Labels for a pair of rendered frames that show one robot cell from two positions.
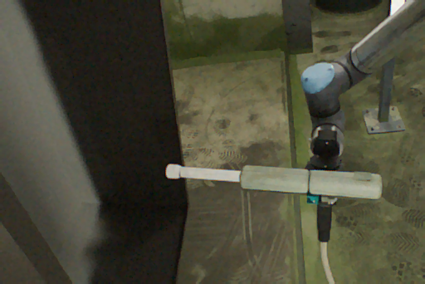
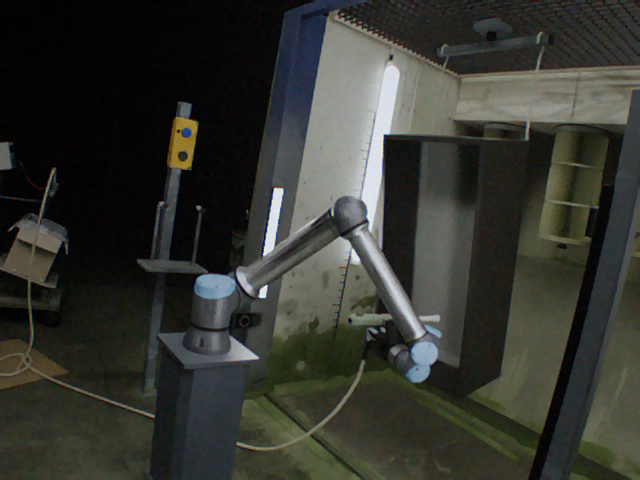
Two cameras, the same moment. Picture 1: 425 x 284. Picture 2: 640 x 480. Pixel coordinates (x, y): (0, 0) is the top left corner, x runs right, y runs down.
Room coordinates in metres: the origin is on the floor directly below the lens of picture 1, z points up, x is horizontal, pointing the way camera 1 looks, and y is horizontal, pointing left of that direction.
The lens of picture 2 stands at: (1.78, -1.67, 1.32)
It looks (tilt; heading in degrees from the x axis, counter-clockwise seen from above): 6 degrees down; 137
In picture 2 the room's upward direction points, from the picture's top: 10 degrees clockwise
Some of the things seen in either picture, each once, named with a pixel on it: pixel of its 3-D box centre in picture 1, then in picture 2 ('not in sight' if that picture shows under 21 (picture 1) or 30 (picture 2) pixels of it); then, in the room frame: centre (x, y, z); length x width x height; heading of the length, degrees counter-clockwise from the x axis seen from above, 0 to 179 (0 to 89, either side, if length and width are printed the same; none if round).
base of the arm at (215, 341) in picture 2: not in sight; (208, 333); (0.24, -0.73, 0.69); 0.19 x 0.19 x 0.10
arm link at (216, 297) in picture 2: not in sight; (213, 299); (0.24, -0.72, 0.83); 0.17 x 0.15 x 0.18; 124
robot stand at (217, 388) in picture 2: not in sight; (197, 419); (0.24, -0.73, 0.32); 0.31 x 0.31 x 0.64; 85
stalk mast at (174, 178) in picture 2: not in sight; (162, 253); (-0.63, -0.55, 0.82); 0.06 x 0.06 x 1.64; 85
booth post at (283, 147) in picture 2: not in sight; (271, 209); (-0.43, -0.01, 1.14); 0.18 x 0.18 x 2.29; 85
